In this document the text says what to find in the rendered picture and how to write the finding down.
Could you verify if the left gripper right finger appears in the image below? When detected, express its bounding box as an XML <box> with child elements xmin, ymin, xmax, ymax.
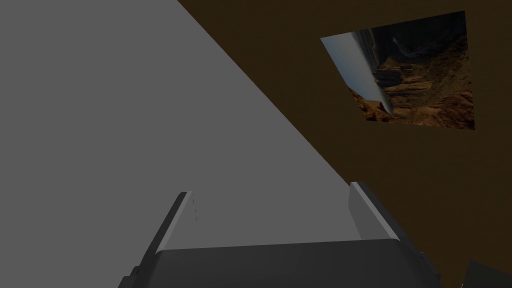
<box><xmin>347</xmin><ymin>181</ymin><xmax>421</xmax><ymax>257</ymax></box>

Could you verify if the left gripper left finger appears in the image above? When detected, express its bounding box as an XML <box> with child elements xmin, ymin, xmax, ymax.
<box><xmin>140</xmin><ymin>191</ymin><xmax>198</xmax><ymax>268</ymax></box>

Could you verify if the canyon landscape wall picture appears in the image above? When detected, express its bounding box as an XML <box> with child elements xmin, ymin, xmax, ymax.
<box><xmin>319</xmin><ymin>10</ymin><xmax>477</xmax><ymax>131</ymax></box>

